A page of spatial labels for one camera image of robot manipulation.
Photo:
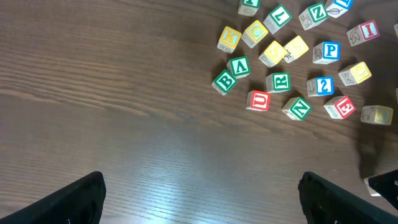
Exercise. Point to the green N block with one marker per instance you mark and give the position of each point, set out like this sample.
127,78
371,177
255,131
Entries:
297,109

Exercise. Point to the blue 2 block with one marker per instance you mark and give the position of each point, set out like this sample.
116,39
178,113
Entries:
320,86

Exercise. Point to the green B block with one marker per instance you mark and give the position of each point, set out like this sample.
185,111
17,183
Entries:
224,82

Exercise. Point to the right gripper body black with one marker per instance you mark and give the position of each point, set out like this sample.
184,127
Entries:
384,185

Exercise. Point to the yellow K block left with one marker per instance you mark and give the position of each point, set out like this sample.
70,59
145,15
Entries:
229,40

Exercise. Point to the yellow block lower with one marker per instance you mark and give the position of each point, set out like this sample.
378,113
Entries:
377,114

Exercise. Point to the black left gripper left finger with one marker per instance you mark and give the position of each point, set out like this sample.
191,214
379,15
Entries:
79,202

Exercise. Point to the green A block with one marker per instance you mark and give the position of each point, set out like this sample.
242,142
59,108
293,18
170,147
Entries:
239,67

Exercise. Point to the yellow block plain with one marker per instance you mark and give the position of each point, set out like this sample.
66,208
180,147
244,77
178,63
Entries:
295,49

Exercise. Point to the green T block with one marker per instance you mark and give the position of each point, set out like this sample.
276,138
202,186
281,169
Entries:
248,7

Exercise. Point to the yellow O block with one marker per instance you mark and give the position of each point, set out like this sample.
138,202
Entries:
355,74

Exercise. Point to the red I block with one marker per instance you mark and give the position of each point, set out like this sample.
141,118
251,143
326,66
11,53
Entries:
363,33

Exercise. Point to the blue P block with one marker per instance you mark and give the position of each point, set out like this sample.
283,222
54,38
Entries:
326,52

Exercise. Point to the blue L block top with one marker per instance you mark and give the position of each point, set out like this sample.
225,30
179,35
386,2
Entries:
335,8

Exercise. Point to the green Z block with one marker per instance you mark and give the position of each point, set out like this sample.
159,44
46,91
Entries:
313,15

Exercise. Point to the yellow C block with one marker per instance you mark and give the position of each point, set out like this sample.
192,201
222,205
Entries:
254,33

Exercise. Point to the yellow S block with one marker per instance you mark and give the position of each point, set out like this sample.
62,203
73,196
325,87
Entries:
273,54

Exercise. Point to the red E block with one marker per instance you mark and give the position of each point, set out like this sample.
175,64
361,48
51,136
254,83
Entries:
339,107

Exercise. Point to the green 7 block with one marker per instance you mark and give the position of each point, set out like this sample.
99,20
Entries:
277,18

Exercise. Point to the red U block left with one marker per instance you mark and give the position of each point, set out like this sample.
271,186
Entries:
258,100

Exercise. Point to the green R block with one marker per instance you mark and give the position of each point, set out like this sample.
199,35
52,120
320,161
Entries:
278,82

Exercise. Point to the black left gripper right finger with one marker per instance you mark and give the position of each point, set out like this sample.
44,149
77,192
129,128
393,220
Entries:
324,202

